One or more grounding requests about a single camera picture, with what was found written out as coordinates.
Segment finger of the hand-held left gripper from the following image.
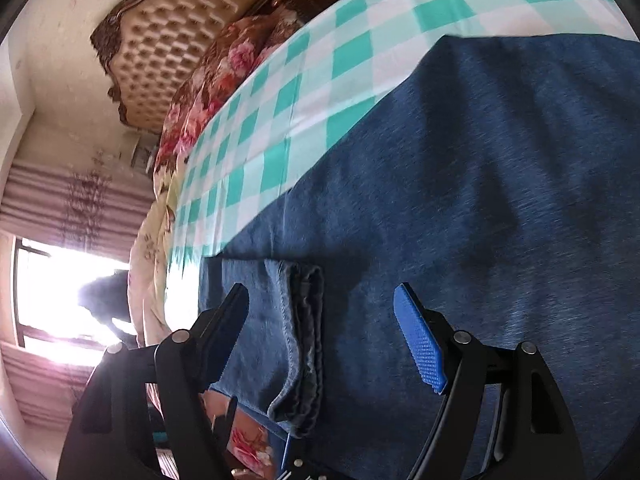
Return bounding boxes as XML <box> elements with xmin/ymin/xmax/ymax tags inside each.
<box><xmin>279</xmin><ymin>432</ymin><xmax>343</xmax><ymax>480</ymax></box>
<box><xmin>212</xmin><ymin>396</ymin><xmax>240</xmax><ymax>456</ymax></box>

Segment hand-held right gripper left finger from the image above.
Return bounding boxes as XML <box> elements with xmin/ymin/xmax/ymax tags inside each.
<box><xmin>56</xmin><ymin>283</ymin><xmax>251</xmax><ymax>480</ymax></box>

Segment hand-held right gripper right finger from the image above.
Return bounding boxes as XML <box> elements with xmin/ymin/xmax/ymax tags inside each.
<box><xmin>393</xmin><ymin>283</ymin><xmax>583</xmax><ymax>480</ymax></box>

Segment blue denim pants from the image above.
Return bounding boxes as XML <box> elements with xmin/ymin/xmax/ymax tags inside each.
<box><xmin>197</xmin><ymin>34</ymin><xmax>640</xmax><ymax>480</ymax></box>

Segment dark object at window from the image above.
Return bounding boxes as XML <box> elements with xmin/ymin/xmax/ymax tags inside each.
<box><xmin>77</xmin><ymin>270</ymin><xmax>136</xmax><ymax>348</ymax></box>

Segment bright window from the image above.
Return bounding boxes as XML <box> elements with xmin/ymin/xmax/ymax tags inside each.
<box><xmin>10</xmin><ymin>232</ymin><xmax>133</xmax><ymax>361</ymax></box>

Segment pink curtain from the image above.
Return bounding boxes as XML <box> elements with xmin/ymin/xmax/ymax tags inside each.
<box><xmin>0</xmin><ymin>160</ymin><xmax>156</xmax><ymax>431</ymax></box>

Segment red floral pillow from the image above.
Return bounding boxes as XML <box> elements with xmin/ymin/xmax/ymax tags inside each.
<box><xmin>154</xmin><ymin>10</ymin><xmax>311</xmax><ymax>176</ymax></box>

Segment green white checkered cloth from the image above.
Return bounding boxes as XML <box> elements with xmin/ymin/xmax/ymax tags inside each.
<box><xmin>167</xmin><ymin>0</ymin><xmax>640</xmax><ymax>271</ymax></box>

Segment tufted tan bed headboard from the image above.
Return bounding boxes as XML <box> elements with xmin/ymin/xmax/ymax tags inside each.
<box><xmin>90</xmin><ymin>0</ymin><xmax>281</xmax><ymax>136</ymax></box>

